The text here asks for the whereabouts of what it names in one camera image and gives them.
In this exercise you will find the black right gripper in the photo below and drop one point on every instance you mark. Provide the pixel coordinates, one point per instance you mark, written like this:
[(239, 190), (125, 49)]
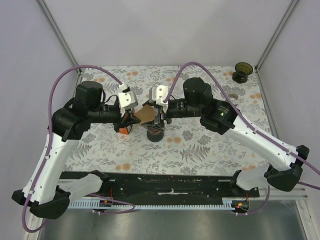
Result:
[(167, 117)]

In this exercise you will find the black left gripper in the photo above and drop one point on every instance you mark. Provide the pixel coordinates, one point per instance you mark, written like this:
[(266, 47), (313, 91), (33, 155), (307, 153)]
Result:
[(129, 118)]

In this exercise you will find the orange coffee filter box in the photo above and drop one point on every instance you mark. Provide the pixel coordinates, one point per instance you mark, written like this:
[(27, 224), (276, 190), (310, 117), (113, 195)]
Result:
[(127, 122)]

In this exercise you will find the brown paper coffee filter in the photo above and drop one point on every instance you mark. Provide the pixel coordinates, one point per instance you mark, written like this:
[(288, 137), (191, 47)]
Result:
[(146, 114)]

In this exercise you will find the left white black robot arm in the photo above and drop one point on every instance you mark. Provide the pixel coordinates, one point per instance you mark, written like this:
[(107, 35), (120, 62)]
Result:
[(43, 195)]

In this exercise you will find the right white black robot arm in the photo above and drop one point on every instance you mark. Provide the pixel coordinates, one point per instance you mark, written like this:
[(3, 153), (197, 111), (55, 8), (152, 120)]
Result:
[(283, 169)]

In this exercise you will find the green glass dripper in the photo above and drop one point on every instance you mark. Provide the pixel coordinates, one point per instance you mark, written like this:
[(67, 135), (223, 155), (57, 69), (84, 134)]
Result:
[(242, 71)]

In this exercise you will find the floral patterned table mat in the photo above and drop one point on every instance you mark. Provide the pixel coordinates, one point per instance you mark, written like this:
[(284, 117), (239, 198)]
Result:
[(187, 147)]

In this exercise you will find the brown tape roll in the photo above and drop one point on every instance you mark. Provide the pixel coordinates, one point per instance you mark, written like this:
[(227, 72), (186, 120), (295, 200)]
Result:
[(233, 96)]

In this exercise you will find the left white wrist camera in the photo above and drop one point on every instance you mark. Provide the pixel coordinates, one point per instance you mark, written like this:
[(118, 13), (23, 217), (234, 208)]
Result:
[(127, 98)]

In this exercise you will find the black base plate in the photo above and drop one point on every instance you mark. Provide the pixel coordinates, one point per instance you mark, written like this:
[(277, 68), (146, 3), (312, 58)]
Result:
[(152, 189)]

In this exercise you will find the light blue cable duct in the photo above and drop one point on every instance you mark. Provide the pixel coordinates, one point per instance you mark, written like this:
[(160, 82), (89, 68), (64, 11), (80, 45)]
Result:
[(94, 203)]

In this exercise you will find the left aluminium frame post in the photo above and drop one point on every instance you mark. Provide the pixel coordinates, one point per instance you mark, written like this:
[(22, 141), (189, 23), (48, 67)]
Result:
[(56, 30)]

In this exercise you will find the aluminium frame post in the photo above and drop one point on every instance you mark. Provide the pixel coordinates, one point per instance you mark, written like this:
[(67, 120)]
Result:
[(277, 32), (56, 30)]

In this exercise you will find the right aluminium frame post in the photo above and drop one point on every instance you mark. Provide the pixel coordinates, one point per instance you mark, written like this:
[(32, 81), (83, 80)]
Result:
[(277, 32)]

